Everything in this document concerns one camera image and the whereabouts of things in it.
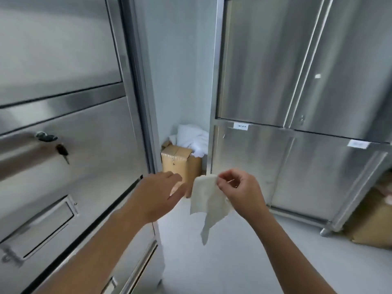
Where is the person's left forearm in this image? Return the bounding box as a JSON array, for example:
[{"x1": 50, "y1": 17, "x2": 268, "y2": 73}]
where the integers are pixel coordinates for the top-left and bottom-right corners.
[{"x1": 36, "y1": 208, "x2": 154, "y2": 294}]

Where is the white paper towel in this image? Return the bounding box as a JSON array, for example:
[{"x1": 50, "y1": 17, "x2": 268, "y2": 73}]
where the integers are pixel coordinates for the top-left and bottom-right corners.
[{"x1": 190, "y1": 175, "x2": 236, "y2": 246}]

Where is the person's right hand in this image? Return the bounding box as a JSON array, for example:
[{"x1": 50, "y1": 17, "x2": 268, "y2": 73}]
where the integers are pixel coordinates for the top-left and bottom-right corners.
[{"x1": 217, "y1": 168, "x2": 270, "y2": 218}]

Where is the person's left hand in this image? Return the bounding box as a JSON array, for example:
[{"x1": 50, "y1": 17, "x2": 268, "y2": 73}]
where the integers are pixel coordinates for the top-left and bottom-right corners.
[{"x1": 126, "y1": 171, "x2": 188, "y2": 225}]

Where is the person's right forearm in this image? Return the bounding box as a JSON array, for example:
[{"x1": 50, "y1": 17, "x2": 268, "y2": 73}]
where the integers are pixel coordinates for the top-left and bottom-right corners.
[{"x1": 242, "y1": 209, "x2": 346, "y2": 294}]

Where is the large brown cardboard box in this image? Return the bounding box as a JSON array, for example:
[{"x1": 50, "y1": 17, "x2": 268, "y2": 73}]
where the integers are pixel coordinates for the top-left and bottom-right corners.
[{"x1": 344, "y1": 171, "x2": 392, "y2": 250}]

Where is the stainless steel storage cabinet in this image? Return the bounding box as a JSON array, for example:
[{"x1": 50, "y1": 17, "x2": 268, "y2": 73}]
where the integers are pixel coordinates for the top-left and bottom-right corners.
[{"x1": 209, "y1": 0, "x2": 392, "y2": 237}]

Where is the white cloth bundle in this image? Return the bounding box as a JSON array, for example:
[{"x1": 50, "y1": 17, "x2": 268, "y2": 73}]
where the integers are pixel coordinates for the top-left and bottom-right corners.
[{"x1": 169, "y1": 124, "x2": 210, "y2": 158}]

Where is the black oven door latch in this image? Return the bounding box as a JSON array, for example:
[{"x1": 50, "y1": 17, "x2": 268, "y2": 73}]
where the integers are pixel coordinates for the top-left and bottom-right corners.
[{"x1": 35, "y1": 131, "x2": 59, "y2": 143}]

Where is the black key in lock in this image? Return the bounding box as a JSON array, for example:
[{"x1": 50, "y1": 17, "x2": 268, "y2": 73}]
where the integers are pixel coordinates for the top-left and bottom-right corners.
[{"x1": 55, "y1": 144, "x2": 70, "y2": 165}]

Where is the stainless steel oven cabinet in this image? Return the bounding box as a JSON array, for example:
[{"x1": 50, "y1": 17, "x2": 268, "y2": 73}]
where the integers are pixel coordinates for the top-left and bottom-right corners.
[{"x1": 0, "y1": 0, "x2": 166, "y2": 294}]

